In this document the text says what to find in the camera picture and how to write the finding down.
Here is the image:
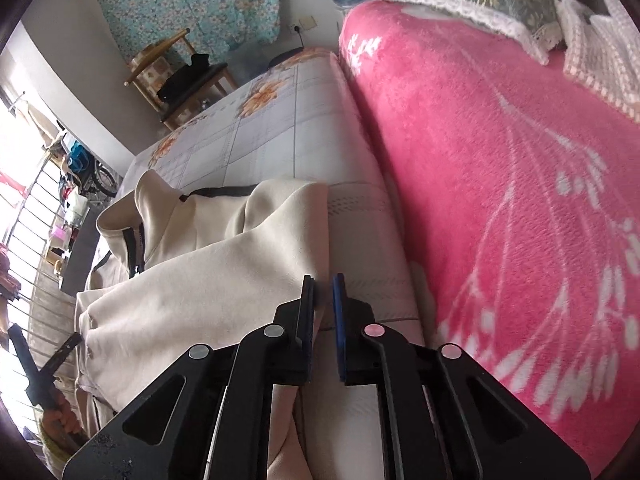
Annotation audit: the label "pink checkered cloth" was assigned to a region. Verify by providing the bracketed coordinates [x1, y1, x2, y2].
[555, 0, 639, 122]

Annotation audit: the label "teal floral wall cloth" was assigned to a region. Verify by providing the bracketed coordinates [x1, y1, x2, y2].
[98, 0, 281, 62]

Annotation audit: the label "metal balcony railing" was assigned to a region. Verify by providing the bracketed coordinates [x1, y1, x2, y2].
[6, 160, 75, 364]

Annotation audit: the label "person's left hand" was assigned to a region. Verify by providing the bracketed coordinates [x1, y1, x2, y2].
[41, 388, 85, 454]

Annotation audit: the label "bicycle with blue bag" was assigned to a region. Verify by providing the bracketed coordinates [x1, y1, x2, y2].
[58, 141, 117, 203]

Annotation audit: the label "wooden chair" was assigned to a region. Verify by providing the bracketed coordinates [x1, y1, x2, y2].
[124, 28, 239, 131]

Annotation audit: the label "green lace-edged pillow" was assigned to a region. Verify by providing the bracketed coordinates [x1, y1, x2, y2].
[392, 0, 563, 65]

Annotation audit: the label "pink floral blanket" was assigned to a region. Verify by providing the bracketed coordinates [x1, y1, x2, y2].
[340, 0, 639, 474]

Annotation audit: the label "cream jacket with black trim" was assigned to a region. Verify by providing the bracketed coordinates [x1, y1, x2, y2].
[72, 169, 331, 480]

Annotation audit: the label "black clothes on chair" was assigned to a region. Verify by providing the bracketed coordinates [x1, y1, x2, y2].
[156, 53, 209, 104]

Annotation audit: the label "dark grey cabinet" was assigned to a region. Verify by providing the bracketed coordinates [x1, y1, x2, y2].
[60, 208, 100, 296]

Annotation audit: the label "floral plaid bed sheet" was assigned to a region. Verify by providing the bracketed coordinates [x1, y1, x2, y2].
[122, 50, 423, 479]

